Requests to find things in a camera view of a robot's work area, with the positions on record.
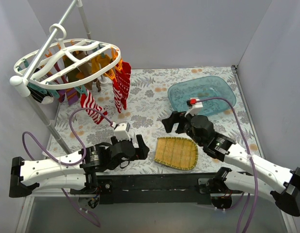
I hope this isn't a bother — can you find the red white striped sock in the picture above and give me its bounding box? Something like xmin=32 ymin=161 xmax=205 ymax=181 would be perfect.
xmin=80 ymin=90 xmax=108 ymax=125

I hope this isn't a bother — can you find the red white patterned sock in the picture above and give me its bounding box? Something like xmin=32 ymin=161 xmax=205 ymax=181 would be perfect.
xmin=115 ymin=60 xmax=131 ymax=110

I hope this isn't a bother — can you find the brown olive sock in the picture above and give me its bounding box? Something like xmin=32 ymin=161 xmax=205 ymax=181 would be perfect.
xmin=63 ymin=51 xmax=101 ymax=92

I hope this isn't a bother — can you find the mustard yellow sock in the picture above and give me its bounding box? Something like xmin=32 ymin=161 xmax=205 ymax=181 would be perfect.
xmin=91 ymin=54 xmax=111 ymax=74

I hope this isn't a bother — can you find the white round clip hanger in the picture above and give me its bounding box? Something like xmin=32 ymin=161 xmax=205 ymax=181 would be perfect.
xmin=10 ymin=24 xmax=122 ymax=97

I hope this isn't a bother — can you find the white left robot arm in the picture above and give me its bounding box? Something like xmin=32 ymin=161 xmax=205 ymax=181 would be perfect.
xmin=9 ymin=134 xmax=149 ymax=198

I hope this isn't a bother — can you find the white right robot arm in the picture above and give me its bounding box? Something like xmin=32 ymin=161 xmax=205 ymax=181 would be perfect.
xmin=162 ymin=112 xmax=300 ymax=216

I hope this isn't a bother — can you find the woven bamboo tray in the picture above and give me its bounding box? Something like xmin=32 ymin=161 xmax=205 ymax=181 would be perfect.
xmin=154 ymin=137 xmax=199 ymax=170

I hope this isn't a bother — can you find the floral patterned table mat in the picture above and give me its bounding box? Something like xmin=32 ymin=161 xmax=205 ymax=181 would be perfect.
xmin=55 ymin=67 xmax=261 ymax=175

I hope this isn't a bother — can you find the blue transparent plastic basin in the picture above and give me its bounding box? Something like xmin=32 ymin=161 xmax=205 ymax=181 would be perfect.
xmin=168 ymin=76 xmax=237 ymax=112

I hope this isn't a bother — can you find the purple striped sock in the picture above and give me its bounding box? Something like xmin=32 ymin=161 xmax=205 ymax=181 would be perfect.
xmin=65 ymin=88 xmax=79 ymax=106

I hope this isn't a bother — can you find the black white striped sock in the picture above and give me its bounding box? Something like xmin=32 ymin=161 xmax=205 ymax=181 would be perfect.
xmin=27 ymin=83 xmax=54 ymax=105

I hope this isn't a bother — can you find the white drying rack stand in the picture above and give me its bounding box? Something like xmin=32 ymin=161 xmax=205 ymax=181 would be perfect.
xmin=10 ymin=0 xmax=121 ymax=155

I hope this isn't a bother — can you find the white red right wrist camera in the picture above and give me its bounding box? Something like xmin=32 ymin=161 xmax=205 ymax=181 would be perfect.
xmin=185 ymin=98 xmax=203 ymax=117

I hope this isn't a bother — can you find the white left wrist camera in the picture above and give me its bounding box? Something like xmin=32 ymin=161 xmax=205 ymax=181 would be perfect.
xmin=114 ymin=122 xmax=130 ymax=141

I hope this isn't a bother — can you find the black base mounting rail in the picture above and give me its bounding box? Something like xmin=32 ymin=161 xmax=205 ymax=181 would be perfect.
xmin=69 ymin=172 xmax=233 ymax=206

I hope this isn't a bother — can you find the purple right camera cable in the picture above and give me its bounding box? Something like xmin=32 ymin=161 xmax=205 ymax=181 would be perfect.
xmin=198 ymin=97 xmax=259 ymax=233

